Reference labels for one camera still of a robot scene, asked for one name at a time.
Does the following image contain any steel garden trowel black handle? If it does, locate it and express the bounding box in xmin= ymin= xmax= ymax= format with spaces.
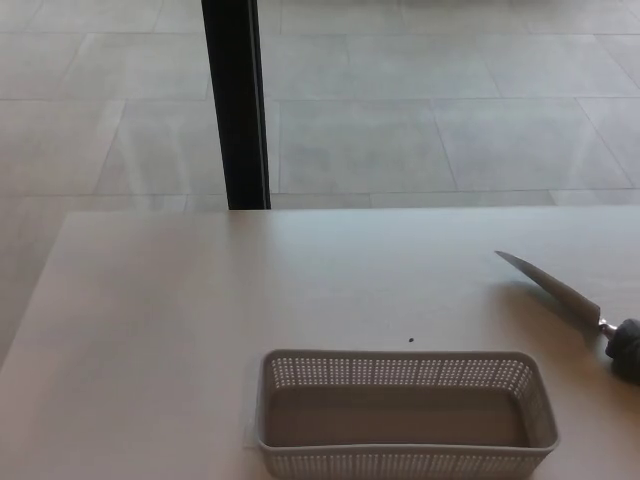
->
xmin=494 ymin=250 xmax=640 ymax=386

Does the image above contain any black vertical post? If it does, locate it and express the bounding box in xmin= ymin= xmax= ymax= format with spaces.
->
xmin=201 ymin=0 xmax=272 ymax=211

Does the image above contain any grey perforated plastic basket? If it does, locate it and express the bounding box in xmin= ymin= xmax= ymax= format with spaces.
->
xmin=254 ymin=348 xmax=561 ymax=480

